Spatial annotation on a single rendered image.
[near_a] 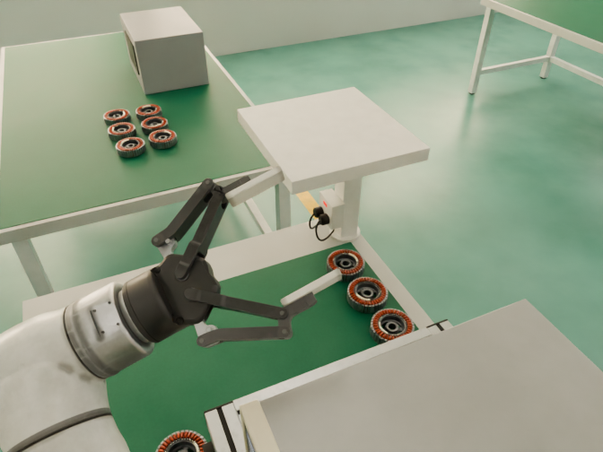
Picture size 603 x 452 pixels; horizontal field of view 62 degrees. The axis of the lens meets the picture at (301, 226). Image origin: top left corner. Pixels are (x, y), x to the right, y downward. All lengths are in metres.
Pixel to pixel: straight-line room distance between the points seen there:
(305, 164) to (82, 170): 1.17
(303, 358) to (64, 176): 1.21
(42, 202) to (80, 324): 1.44
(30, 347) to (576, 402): 0.57
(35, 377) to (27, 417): 0.04
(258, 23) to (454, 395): 4.80
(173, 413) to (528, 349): 0.83
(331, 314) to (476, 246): 1.60
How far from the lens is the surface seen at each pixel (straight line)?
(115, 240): 2.92
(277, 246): 1.59
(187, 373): 1.30
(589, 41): 3.68
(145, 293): 0.54
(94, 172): 2.07
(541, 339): 0.68
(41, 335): 0.58
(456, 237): 2.89
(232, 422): 0.79
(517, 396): 0.62
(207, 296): 0.54
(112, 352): 0.56
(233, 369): 1.29
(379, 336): 1.31
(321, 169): 1.10
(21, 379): 0.57
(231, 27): 5.12
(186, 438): 1.18
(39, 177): 2.13
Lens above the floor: 1.80
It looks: 39 degrees down
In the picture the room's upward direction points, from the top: straight up
